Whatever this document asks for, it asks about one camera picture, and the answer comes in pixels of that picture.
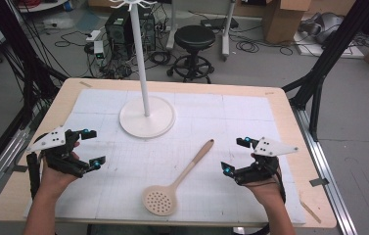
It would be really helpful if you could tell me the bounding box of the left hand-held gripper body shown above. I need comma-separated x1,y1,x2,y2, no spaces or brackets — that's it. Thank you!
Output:
26,125,92,179

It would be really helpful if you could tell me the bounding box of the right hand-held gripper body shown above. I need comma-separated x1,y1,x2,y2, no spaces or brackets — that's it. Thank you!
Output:
235,136,300,186

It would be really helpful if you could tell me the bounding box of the white hook rack stand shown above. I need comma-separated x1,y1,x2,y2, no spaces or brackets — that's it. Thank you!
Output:
109,0,177,139

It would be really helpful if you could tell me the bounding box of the beige slotted spoon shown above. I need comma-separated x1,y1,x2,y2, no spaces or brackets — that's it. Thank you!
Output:
141,138,215,217

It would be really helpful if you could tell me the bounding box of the person's left hand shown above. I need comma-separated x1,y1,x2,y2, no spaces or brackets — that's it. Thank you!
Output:
38,140,82,199

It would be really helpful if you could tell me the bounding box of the person's right hand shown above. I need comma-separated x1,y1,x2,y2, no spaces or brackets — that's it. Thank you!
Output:
244,167,285,206

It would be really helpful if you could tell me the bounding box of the white grid mat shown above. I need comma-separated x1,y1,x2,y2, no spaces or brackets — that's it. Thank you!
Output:
23,88,307,226

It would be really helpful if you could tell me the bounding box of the thin wooden stick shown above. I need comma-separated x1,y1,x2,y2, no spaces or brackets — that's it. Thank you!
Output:
299,199,322,224

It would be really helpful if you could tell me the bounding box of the white box with green light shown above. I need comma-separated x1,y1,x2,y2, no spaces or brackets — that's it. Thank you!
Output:
93,40,106,60

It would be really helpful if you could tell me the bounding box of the white power strip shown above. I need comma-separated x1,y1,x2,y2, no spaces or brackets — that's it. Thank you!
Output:
85,29,102,43

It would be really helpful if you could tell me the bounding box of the black computer tower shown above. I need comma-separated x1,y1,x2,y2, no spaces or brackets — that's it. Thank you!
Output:
104,8,157,62

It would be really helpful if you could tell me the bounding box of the white stand leg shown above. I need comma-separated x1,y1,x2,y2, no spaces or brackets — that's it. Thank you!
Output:
166,0,178,51
221,0,237,62

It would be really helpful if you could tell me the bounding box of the black round stool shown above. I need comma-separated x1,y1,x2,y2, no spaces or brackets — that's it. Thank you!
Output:
166,24,217,84

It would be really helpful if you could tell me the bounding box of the flat black device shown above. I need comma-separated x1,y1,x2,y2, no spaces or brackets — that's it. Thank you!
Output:
200,17,240,30

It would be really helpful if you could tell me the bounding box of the tall cardboard box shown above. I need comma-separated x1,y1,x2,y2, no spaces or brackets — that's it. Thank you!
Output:
260,0,313,45

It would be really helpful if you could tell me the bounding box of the grey headset device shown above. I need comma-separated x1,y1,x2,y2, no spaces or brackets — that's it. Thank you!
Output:
299,12,345,45

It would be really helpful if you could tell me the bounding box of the white round table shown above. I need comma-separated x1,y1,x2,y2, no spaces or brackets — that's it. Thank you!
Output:
17,0,69,14

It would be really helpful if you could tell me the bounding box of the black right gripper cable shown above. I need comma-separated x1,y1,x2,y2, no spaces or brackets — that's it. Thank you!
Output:
271,163,288,205

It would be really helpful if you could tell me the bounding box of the black metal frame strut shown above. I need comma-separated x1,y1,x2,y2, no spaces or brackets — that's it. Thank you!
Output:
0,0,70,187
283,0,369,142

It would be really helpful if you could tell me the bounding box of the coiled black cable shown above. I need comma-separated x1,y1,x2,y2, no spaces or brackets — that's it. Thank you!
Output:
235,38,260,54

